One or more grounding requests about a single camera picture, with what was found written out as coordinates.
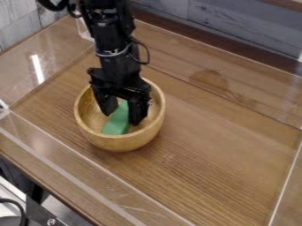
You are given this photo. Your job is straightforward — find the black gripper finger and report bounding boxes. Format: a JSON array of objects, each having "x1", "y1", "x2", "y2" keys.
[
  {"x1": 127, "y1": 96, "x2": 151, "y2": 125},
  {"x1": 91, "y1": 85, "x2": 118, "y2": 117}
]

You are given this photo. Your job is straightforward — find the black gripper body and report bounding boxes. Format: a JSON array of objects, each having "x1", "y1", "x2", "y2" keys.
[{"x1": 87, "y1": 49, "x2": 151, "y2": 102}]

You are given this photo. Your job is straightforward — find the brown wooden bowl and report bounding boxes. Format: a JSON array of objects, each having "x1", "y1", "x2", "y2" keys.
[{"x1": 74, "y1": 79, "x2": 166, "y2": 153}]

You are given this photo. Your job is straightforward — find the green rectangular block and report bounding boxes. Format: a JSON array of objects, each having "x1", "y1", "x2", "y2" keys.
[{"x1": 102, "y1": 101, "x2": 130, "y2": 135}]

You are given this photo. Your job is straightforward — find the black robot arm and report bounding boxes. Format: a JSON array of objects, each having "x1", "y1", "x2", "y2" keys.
[{"x1": 38, "y1": 0, "x2": 151, "y2": 125}]

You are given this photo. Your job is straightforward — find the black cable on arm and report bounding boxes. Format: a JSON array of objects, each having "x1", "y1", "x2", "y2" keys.
[{"x1": 129, "y1": 38, "x2": 151, "y2": 65}]

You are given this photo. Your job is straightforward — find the black metal table frame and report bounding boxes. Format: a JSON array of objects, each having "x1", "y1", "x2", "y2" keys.
[{"x1": 0, "y1": 157, "x2": 67, "y2": 226}]

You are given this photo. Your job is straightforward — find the black cable under table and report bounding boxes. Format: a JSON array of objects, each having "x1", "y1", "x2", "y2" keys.
[{"x1": 0, "y1": 197, "x2": 29, "y2": 226}]

